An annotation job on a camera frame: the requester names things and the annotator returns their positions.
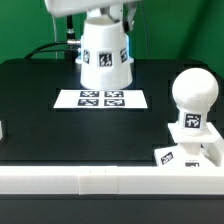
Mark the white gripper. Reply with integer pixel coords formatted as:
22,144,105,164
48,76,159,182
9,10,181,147
44,0,139,32

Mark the white lamp shade cone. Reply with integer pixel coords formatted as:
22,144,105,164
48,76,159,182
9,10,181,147
80,15,133,90

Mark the white lamp bulb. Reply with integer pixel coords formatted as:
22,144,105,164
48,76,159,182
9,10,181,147
172,68,219,136

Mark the white lamp base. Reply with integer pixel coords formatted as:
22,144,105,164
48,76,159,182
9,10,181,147
154,122,218,168

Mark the white marker sheet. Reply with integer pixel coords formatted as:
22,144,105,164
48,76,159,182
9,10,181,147
54,90,148,109

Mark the white part at left edge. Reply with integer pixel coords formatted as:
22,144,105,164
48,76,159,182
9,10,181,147
0,120,3,141

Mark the black cable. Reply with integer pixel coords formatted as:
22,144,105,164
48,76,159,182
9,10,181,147
23,14,82,61

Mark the thin grey cable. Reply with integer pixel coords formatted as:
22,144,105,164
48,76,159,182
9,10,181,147
51,14,58,42

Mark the white right fence wall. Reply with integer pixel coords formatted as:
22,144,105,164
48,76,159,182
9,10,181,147
208,124,224,168

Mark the white fence wall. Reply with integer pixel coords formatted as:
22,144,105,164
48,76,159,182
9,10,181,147
0,166,224,195
208,124,224,168

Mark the white front fence wall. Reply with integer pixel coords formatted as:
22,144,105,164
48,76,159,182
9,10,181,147
0,166,224,195

